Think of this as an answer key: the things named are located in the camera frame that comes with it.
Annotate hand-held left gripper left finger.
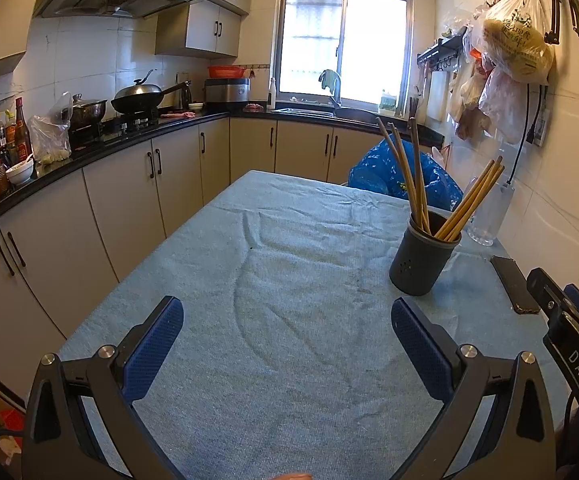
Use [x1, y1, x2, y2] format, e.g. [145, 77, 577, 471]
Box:
[20, 296, 185, 480]

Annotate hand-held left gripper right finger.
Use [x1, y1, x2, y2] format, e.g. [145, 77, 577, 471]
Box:
[391, 297, 559, 480]

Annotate dark grey chopstick holder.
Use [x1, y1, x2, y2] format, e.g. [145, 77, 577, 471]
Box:
[388, 210, 463, 297]

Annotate bunch of wooden chopsticks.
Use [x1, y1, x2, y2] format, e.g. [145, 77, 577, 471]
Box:
[375, 116, 505, 242]

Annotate black smartphone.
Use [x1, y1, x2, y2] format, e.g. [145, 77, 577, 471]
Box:
[490, 254, 541, 315]

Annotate light blue table cloth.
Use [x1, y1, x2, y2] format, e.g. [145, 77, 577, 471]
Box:
[58, 169, 571, 480]

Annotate clear glass pitcher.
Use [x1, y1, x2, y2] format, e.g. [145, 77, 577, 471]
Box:
[466, 174, 515, 247]

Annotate beige lower cabinets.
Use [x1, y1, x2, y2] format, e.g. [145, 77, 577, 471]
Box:
[0, 116, 371, 377]

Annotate blue plastic bag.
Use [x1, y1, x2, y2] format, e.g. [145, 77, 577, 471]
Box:
[347, 138, 465, 211]

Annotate black kitchen countertop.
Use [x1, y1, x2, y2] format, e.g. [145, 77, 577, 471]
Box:
[0, 104, 443, 242]

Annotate white hanging plastic bag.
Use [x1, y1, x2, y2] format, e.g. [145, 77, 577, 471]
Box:
[478, 64, 531, 144]

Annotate white bowl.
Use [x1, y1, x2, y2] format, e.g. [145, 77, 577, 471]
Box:
[4, 157, 35, 185]

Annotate black gas stove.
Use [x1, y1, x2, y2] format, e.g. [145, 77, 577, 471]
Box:
[68, 111, 161, 147]

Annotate clear hanging bag brown contents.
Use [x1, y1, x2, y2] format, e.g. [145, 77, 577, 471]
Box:
[448, 61, 485, 142]

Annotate clear plastic bag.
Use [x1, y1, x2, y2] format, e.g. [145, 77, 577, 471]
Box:
[28, 92, 73, 164]

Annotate steel pot with lid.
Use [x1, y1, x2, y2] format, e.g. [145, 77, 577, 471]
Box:
[61, 92, 108, 129]

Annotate steel wok with lid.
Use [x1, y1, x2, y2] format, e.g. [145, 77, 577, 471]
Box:
[110, 69, 193, 114]

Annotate dark electric kettle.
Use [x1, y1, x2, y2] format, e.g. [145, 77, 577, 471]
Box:
[176, 79, 194, 110]

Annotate white cutting board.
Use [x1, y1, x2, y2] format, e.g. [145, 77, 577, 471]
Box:
[426, 70, 449, 122]

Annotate row of sauce bottles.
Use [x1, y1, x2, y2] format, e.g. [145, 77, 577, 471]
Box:
[0, 97, 33, 172]

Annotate kitchen sink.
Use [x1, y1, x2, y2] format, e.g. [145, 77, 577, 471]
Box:
[271, 106, 376, 122]

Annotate silver rice cooker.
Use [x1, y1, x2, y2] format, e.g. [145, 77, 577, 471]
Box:
[204, 77, 251, 109]

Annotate kitchen faucet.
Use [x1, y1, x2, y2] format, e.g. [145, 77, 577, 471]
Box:
[326, 71, 343, 109]

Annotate yellowish hanging plastic bag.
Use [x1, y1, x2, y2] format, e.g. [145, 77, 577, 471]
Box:
[471, 0, 555, 86]

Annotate red plastic basin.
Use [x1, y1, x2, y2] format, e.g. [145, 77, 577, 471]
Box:
[207, 64, 246, 80]

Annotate kitchen window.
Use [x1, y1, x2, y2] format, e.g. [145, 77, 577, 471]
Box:
[268, 0, 416, 109]

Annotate black power cable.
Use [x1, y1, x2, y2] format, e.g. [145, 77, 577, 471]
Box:
[506, 81, 539, 184]

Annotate wall socket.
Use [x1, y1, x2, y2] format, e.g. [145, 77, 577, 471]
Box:
[531, 107, 551, 147]

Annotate black wall shelf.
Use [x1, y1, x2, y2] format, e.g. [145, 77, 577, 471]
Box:
[415, 37, 466, 69]

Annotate small beige wall cabinet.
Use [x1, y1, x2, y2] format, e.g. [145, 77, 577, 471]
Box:
[154, 2, 243, 59]

